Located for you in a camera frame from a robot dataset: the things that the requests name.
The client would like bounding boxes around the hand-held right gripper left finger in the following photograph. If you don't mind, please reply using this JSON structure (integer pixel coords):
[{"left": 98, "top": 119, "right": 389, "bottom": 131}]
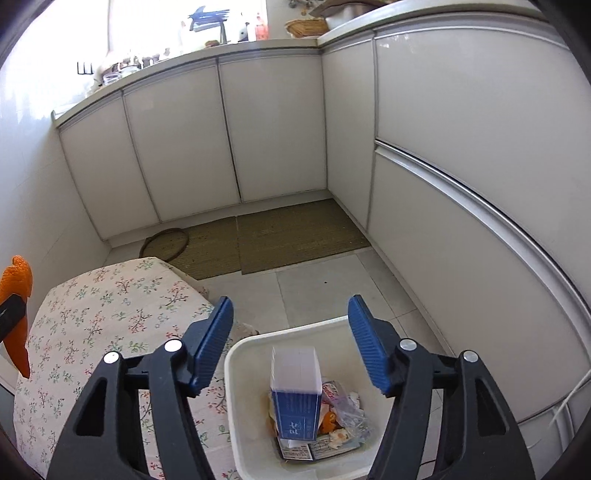
[{"left": 46, "top": 296, "right": 234, "bottom": 480}]

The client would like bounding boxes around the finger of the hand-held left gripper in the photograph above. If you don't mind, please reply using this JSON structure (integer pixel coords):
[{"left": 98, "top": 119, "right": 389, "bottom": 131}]
[{"left": 0, "top": 295, "right": 27, "bottom": 342}]

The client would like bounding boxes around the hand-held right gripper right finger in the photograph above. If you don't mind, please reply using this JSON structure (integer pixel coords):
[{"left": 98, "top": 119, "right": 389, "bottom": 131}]
[{"left": 348, "top": 295, "right": 536, "bottom": 480}]

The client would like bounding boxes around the white trash bin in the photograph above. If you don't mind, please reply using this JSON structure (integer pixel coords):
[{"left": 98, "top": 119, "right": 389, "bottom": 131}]
[{"left": 224, "top": 316, "right": 446, "bottom": 480}]

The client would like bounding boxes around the clear plastic water bottle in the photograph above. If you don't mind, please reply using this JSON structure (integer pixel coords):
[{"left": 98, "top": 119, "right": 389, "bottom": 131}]
[{"left": 321, "top": 381, "right": 372, "bottom": 441}]

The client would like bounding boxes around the dark blue carton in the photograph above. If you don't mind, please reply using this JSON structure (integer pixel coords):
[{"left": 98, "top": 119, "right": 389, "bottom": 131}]
[{"left": 269, "top": 346, "right": 323, "bottom": 441}]

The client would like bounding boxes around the small woven floor mat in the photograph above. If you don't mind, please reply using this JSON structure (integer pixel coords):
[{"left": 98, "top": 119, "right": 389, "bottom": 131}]
[{"left": 173, "top": 217, "right": 243, "bottom": 281}]

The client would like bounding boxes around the floral tablecloth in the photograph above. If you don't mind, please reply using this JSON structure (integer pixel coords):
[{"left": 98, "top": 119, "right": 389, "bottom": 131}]
[{"left": 13, "top": 257, "right": 241, "bottom": 480}]

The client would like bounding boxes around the large woven floor mat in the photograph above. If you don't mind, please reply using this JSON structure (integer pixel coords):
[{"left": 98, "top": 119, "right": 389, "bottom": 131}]
[{"left": 236, "top": 198, "right": 372, "bottom": 276}]

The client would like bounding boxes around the white cabinet with drawers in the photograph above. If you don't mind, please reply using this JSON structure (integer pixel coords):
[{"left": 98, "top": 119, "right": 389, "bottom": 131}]
[{"left": 367, "top": 18, "right": 591, "bottom": 423}]

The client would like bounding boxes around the white cabinet with doors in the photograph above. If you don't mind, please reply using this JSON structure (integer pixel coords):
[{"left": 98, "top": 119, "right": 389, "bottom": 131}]
[{"left": 58, "top": 51, "right": 375, "bottom": 241}]

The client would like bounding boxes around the row of jars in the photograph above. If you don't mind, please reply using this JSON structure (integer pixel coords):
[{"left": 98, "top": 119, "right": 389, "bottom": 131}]
[{"left": 99, "top": 51, "right": 174, "bottom": 85}]

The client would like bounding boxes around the white countertop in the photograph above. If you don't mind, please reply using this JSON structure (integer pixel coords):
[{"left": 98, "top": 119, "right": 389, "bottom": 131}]
[{"left": 51, "top": 0, "right": 555, "bottom": 130}]

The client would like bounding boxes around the window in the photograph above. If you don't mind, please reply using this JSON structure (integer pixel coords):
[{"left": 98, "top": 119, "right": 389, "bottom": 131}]
[{"left": 108, "top": 0, "right": 269, "bottom": 61}]

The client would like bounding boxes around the wicker basket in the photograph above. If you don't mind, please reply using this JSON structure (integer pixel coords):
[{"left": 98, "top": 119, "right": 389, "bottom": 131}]
[{"left": 285, "top": 17, "right": 332, "bottom": 38}]

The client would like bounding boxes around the blue rack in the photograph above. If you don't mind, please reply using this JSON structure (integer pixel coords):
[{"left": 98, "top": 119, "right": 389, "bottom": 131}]
[{"left": 187, "top": 6, "right": 230, "bottom": 33}]

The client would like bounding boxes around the metal pot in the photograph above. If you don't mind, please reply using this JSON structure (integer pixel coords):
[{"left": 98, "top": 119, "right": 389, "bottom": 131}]
[{"left": 318, "top": 0, "right": 389, "bottom": 19}]

